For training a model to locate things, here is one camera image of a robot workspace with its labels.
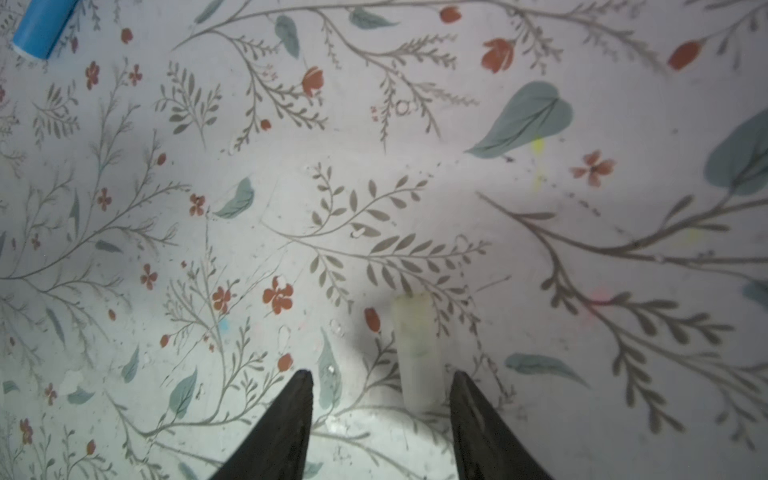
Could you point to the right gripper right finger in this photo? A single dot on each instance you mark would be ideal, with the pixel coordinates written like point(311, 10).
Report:
point(485, 447)

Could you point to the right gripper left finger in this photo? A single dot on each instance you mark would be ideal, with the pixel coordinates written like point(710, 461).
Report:
point(276, 448)

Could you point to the blue highlighter pen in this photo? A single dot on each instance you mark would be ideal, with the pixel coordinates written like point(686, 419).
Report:
point(41, 27)

